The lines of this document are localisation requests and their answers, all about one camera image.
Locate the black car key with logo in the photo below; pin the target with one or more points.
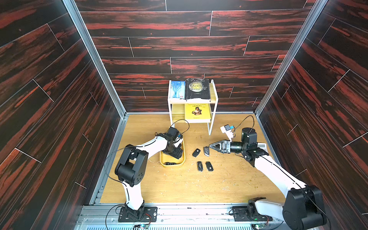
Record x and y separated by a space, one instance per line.
209 166

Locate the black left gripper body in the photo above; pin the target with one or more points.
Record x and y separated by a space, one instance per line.
175 152

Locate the black hardcover book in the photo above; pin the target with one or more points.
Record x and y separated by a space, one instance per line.
197 89

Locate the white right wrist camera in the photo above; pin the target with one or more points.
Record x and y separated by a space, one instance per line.
228 130

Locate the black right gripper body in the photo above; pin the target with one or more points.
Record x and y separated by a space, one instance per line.
226 146

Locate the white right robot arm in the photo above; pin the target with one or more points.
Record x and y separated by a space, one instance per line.
303 208

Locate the blue book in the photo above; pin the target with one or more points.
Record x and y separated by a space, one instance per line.
178 90

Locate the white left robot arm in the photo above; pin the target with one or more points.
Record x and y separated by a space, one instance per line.
132 164

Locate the black car key with ring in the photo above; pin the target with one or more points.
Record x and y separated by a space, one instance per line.
206 151

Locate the white metal shelf rack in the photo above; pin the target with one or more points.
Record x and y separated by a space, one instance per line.
194 101

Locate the white calculator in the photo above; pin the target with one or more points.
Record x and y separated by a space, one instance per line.
263 146

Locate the yellow book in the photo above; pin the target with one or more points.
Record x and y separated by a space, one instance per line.
197 113

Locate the black flip car key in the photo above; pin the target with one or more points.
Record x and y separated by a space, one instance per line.
196 153

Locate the yellow storage tray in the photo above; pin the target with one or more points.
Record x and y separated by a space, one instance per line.
166 158

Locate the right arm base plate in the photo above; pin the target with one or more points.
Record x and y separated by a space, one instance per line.
245 213

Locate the aluminium rail frame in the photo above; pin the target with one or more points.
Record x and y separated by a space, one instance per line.
170 216

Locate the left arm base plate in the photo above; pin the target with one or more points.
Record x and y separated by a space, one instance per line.
143 214

